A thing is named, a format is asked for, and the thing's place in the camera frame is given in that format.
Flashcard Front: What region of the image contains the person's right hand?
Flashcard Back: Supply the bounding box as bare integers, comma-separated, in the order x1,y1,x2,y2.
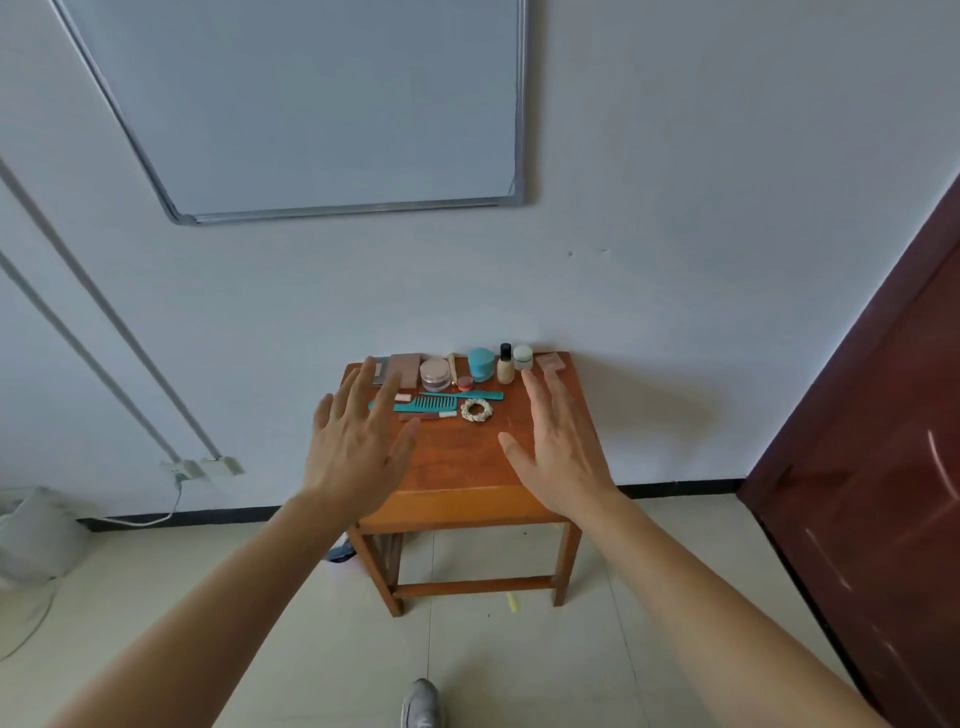
497,366,621,519

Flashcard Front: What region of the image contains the person's left hand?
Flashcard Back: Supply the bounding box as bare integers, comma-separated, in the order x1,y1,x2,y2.
300,357,422,523

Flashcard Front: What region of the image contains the person's right forearm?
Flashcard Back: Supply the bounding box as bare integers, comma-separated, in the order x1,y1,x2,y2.
570,491,894,728

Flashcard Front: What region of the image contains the person's left forearm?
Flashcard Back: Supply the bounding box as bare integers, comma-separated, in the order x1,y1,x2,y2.
45,487,363,728

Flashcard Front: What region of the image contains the teal wide-tooth comb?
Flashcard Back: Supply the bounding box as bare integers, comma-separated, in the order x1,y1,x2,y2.
367,394,459,416

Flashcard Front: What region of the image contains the small wooden table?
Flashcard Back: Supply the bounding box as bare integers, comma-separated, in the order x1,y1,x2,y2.
341,351,612,618

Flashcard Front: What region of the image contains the grey shoe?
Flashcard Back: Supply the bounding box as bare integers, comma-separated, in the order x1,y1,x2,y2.
399,678,444,728

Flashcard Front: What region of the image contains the white floor fan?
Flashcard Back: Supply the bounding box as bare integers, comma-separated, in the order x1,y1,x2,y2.
0,486,91,663

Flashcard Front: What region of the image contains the dark red wooden door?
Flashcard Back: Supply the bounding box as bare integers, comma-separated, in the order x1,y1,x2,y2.
738,174,960,728

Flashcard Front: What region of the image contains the white power cable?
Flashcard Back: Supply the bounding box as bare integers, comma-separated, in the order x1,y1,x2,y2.
78,476,186,528

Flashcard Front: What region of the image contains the grey wall conduit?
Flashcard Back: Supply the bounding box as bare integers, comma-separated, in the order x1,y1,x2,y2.
0,159,224,461
0,253,183,464

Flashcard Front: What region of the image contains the wall-mounted whiteboard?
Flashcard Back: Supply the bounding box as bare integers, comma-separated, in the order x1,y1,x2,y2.
51,0,528,226

